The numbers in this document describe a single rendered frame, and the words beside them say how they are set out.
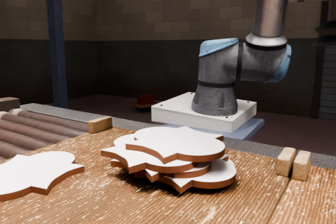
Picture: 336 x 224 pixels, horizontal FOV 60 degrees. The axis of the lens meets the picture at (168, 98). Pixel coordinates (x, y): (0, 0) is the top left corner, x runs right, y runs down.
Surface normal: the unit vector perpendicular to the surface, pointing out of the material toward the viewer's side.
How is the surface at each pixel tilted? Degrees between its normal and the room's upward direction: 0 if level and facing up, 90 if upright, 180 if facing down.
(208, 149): 0
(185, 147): 0
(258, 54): 108
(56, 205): 0
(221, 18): 90
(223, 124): 90
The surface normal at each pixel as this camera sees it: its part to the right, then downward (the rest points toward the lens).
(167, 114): -0.51, 0.15
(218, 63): -0.22, 0.22
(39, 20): 0.86, 0.09
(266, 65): -0.15, 0.48
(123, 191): 0.00, -0.98
